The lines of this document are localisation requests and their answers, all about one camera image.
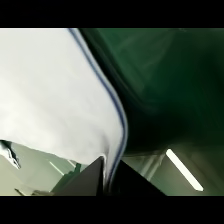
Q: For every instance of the white shirt with blue trim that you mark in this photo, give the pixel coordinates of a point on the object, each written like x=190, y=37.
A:
x=50, y=93

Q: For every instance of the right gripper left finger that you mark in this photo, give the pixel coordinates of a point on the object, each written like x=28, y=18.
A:
x=88, y=181

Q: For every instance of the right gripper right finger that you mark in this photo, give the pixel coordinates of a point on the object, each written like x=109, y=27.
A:
x=131, y=183

